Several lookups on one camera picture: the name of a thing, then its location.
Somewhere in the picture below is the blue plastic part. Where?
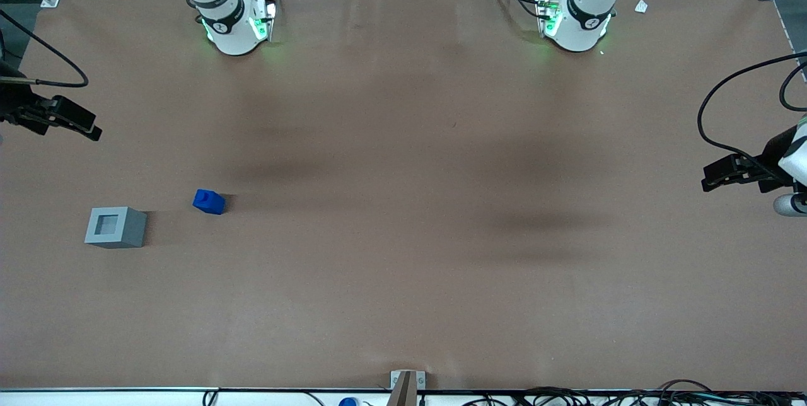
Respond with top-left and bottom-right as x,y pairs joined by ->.
192,188 -> 226,216

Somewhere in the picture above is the brown table mat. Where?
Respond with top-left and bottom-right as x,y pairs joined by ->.
0,0 -> 807,392

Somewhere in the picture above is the gray square base block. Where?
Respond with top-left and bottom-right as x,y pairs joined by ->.
84,207 -> 148,249

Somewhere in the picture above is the long black left wrist cable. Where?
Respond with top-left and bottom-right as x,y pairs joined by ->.
697,51 -> 807,170

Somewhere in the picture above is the short black looped cable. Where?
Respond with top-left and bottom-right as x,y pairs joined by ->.
779,62 -> 807,112

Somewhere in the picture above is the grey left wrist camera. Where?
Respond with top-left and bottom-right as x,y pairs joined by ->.
774,193 -> 807,217

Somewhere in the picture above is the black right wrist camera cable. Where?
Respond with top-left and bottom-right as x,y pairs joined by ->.
0,10 -> 89,88

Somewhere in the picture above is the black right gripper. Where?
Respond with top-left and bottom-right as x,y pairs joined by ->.
0,62 -> 103,142

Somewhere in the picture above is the black cable bundle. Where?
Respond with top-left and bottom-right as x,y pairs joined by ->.
460,379 -> 807,406

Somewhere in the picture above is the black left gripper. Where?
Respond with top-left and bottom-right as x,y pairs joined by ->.
701,126 -> 798,194

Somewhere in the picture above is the metal bracket with brown post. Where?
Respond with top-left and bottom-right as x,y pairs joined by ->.
390,369 -> 427,406

